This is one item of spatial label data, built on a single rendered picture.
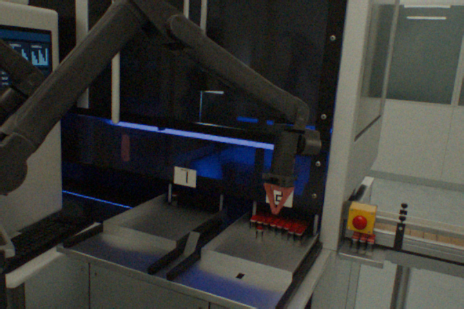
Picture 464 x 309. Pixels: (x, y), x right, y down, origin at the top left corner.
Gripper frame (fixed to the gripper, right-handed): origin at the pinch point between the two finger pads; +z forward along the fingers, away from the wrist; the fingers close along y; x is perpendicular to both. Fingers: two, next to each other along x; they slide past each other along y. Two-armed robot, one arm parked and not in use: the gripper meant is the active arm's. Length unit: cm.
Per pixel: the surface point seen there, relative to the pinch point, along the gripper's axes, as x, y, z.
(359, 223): -18.5, 22.2, 2.5
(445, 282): -66, 229, 66
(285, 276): -4.6, 2.0, 16.2
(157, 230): 40.5, 12.7, 16.5
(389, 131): 0, 485, -46
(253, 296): 0.0, -7.2, 20.0
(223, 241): 19.0, 15.9, 15.7
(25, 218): 89, 6, 23
